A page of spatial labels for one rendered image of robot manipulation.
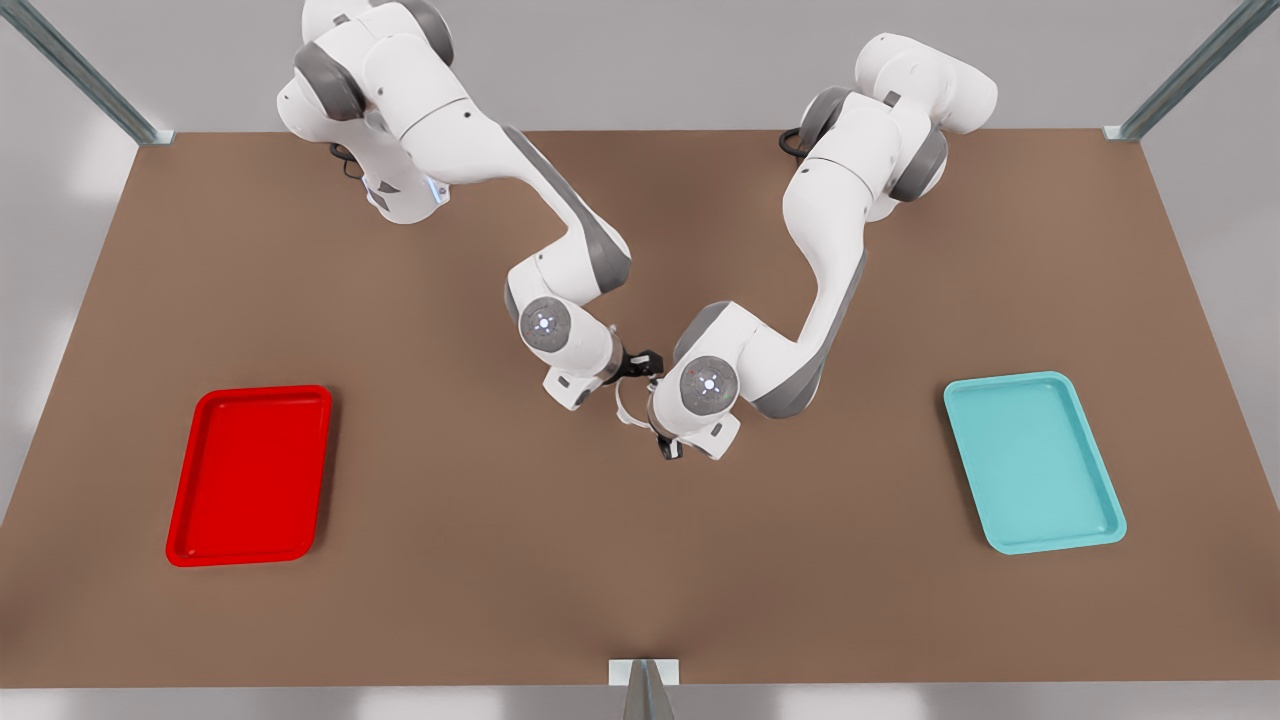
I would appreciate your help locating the red rectangular tray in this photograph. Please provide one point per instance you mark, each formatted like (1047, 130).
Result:
(250, 475)

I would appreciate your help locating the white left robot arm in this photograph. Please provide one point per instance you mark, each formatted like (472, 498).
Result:
(850, 200)

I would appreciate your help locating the white drainage pipe clamp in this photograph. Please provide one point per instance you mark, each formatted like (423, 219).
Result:
(626, 404)

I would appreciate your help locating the teal rectangular tray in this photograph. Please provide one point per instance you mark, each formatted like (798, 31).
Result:
(1033, 462)

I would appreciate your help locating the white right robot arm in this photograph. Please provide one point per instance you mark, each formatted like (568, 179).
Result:
(470, 140)

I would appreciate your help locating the silver frame post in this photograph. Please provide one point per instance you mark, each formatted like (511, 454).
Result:
(85, 70)
(644, 690)
(1185, 70)

